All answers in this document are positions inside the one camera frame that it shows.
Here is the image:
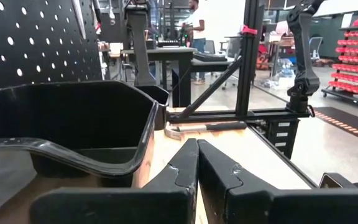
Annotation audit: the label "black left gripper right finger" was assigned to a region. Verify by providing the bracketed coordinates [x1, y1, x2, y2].
[197, 139, 358, 224]

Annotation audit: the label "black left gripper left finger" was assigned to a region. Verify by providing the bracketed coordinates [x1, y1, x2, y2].
[29, 138, 200, 224]

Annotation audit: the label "grey black handle hammer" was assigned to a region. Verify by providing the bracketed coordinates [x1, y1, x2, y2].
[164, 121, 248, 141]

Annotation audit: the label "black handled steel scissors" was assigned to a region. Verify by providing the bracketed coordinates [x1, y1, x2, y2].
[71, 0, 87, 40]

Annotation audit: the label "black orange striped floor mat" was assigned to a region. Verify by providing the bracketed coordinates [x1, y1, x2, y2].
[314, 107, 358, 147]

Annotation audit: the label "black desk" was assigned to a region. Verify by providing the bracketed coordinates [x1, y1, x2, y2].
[122, 46, 232, 108]

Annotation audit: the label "black upright column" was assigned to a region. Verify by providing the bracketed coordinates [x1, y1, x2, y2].
[124, 4, 157, 86]

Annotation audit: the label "red clip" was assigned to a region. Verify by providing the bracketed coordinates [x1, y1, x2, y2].
[241, 24, 258, 35]

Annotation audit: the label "person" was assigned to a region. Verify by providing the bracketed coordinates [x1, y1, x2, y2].
[181, 0, 207, 85]

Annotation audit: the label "black metal pegboard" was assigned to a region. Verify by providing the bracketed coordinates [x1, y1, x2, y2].
[0, 0, 104, 94]

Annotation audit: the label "black aluminium rig frame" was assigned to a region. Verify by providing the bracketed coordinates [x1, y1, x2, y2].
[166, 0, 312, 124]

